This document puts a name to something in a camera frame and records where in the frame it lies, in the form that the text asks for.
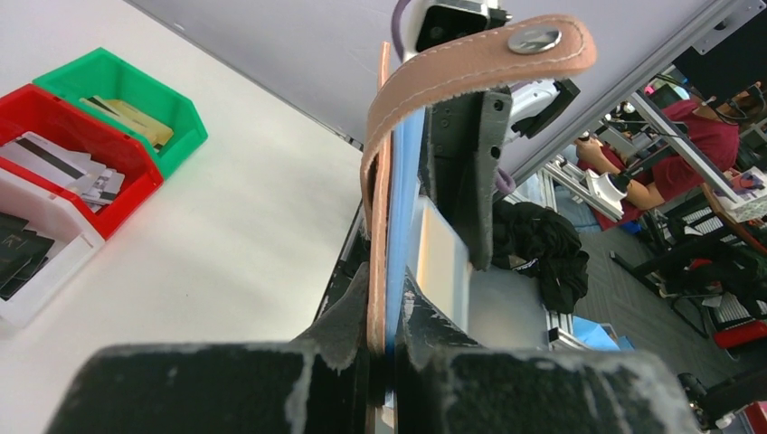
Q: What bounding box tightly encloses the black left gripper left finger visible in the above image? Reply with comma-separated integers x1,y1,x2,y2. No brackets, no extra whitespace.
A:
44,263,373,434

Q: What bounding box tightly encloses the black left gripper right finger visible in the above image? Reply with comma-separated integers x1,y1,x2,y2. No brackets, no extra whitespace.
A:
395,277,697,433

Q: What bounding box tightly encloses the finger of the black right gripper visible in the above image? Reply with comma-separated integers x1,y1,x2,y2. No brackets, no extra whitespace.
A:
419,88,512,270

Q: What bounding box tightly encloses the gold credit card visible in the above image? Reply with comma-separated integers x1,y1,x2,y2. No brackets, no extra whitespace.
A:
412,196,471,331

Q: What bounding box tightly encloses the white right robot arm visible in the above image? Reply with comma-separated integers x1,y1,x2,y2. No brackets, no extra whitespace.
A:
419,80,580,270

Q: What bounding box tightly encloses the white cards stack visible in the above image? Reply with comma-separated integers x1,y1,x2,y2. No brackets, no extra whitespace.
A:
1,131,125,212

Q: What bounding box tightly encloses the gold cards stack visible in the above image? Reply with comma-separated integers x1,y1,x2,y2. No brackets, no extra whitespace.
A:
79,96,174,152

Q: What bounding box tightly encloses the black cards stack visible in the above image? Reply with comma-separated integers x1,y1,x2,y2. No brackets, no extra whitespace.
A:
1,212,55,301

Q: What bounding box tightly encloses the black clothing pile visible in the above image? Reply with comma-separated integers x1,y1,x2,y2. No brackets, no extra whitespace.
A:
491,201,590,315

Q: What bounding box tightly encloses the person in red shirt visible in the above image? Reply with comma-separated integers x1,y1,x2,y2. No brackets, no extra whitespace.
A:
555,81,766,232

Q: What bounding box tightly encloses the white plastic bin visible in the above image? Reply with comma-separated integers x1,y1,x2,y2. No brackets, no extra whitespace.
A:
1,170,105,328

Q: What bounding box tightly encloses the green plastic bin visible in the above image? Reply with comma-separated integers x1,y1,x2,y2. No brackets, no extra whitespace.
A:
33,48,208,178

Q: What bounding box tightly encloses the red plastic bin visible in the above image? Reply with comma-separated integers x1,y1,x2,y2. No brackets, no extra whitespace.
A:
1,84,163,239

